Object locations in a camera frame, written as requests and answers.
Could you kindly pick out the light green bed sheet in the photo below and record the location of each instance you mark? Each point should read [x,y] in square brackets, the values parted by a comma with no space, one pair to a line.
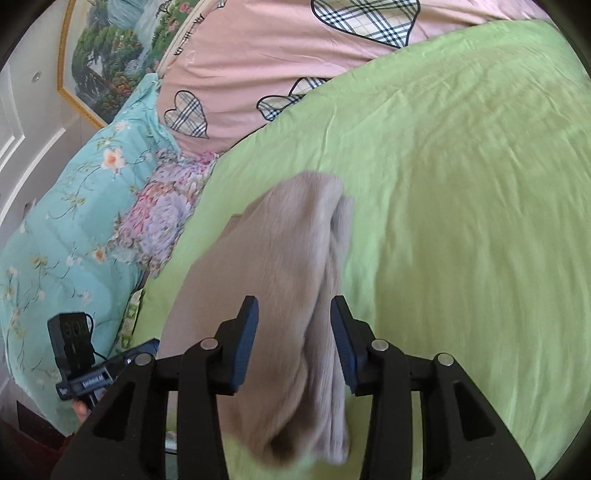
[461,207]

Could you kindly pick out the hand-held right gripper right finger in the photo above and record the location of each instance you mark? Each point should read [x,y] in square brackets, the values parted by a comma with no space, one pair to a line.
[345,346]

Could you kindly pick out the teal floral quilt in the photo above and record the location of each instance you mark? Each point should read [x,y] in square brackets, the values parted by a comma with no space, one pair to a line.
[60,240]

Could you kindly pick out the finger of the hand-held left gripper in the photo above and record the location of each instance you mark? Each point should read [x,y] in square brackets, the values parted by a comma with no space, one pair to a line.
[145,347]

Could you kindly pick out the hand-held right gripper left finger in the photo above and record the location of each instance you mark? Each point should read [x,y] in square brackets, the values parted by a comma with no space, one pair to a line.
[244,346]

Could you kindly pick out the pink quilt with plaid hearts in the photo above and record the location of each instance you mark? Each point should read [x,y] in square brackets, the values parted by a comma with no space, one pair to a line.
[258,60]

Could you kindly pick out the person's left hand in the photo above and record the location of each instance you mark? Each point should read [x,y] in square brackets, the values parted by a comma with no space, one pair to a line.
[82,410]

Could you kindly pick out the gold framed landscape painting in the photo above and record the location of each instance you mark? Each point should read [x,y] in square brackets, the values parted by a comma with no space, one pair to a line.
[120,50]

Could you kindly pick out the white panelled door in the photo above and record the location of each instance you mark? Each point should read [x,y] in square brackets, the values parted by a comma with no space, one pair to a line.
[14,129]

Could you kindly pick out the dark red wooden furniture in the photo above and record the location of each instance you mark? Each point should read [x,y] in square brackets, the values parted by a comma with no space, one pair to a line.
[32,429]

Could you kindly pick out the round white wall fitting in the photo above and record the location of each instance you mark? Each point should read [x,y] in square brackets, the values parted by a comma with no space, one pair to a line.
[35,77]

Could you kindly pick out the purple pink floral cloth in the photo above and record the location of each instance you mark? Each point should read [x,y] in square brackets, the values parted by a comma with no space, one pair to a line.
[161,217]

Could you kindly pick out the green white patterned cloth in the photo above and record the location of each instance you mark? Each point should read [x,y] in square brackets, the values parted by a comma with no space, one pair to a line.
[128,318]

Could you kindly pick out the beige knit sweater brown hem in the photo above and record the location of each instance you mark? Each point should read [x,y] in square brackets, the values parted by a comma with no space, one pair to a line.
[277,286]

